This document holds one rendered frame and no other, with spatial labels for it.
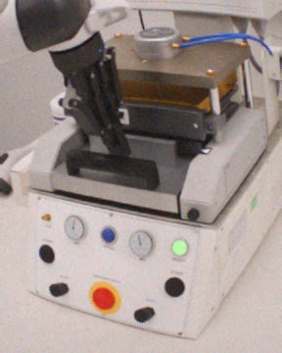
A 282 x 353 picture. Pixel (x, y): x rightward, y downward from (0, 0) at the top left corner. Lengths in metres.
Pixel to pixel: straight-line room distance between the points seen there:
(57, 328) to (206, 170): 0.36
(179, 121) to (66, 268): 0.30
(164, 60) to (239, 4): 0.20
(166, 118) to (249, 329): 0.37
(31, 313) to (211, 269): 0.34
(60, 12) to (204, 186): 0.37
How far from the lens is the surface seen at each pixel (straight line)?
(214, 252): 0.95
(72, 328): 1.05
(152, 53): 1.04
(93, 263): 1.04
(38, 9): 0.69
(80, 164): 1.00
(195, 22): 1.21
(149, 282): 0.99
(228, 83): 1.09
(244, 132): 1.02
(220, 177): 0.93
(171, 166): 1.00
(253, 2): 1.11
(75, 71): 0.86
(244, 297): 1.07
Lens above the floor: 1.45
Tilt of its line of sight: 28 degrees down
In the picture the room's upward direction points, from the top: 8 degrees counter-clockwise
